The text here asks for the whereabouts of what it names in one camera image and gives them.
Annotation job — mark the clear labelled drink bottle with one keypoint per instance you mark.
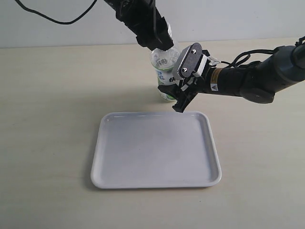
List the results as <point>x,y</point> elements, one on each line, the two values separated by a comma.
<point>163,63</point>

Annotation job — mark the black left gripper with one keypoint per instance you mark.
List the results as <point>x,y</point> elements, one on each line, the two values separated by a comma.
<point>144,20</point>

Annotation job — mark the white rectangular plastic tray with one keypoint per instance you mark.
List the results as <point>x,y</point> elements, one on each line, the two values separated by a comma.
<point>136,150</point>

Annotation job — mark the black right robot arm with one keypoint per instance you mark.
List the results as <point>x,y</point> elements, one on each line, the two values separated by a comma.
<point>255,75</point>

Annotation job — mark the white bottle cap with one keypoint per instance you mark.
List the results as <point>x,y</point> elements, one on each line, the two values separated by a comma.
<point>169,30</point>

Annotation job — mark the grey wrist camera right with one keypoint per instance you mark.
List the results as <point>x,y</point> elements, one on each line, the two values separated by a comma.
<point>191,62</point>

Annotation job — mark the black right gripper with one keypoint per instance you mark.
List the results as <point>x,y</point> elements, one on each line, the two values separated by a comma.
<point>179,90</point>

